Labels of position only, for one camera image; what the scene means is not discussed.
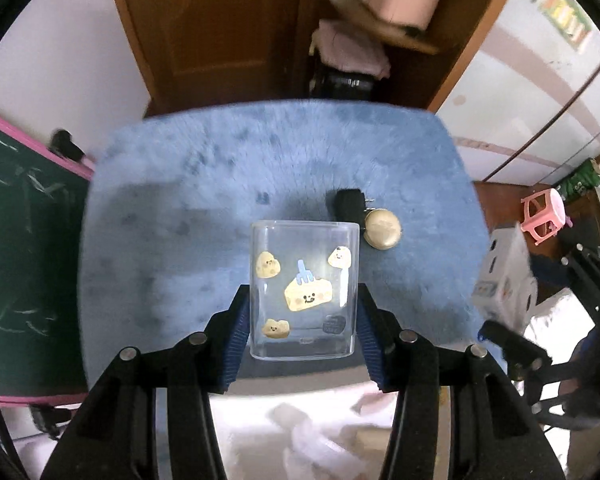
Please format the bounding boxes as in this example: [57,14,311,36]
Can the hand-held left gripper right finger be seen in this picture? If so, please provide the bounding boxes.
[355,284,566,480]

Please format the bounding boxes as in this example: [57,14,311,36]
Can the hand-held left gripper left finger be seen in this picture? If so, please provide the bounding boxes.
[40,284,253,480]

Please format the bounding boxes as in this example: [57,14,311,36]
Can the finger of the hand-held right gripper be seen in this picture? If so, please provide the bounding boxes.
[479,319,581,417]
[560,242,600,313]

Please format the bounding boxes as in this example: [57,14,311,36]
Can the white box with blue label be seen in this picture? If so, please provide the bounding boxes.
[471,224,539,322]

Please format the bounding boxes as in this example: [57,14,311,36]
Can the clear cup with stickers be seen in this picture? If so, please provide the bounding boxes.
[249,220,362,361]

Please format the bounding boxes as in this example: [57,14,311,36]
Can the pink plastic stool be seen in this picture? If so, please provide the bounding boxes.
[521,187,571,246]

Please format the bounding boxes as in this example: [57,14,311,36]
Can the green bag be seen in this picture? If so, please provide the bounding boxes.
[555,159,600,203]

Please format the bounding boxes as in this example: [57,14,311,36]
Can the round brass object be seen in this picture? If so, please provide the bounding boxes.
[362,208,403,251]

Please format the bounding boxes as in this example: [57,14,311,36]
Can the white cloth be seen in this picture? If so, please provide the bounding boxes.
[207,382,456,480]

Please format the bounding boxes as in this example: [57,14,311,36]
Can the black rectangular item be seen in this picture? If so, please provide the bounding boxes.
[332,188,367,226]

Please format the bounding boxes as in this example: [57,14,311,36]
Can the blue fuzzy mat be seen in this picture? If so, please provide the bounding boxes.
[77,101,491,396]

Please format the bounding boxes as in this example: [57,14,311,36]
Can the black clamp on chalkboard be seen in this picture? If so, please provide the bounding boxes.
[50,130,93,166]

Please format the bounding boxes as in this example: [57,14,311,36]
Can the black bag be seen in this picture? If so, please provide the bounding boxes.
[310,55,381,103]

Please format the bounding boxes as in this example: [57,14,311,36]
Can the pile of pink cloth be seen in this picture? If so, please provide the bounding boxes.
[312,19,392,81]

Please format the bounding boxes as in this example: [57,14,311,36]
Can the wooden shelf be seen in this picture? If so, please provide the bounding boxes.
[325,0,441,56]

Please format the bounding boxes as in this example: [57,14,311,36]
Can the wooden door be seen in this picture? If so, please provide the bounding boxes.
[105,0,321,116]

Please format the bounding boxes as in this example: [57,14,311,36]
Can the green chalkboard with pink frame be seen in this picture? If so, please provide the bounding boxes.
[0,105,96,406]

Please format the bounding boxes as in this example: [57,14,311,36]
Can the wall poster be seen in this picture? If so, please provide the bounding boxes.
[535,0,593,51]

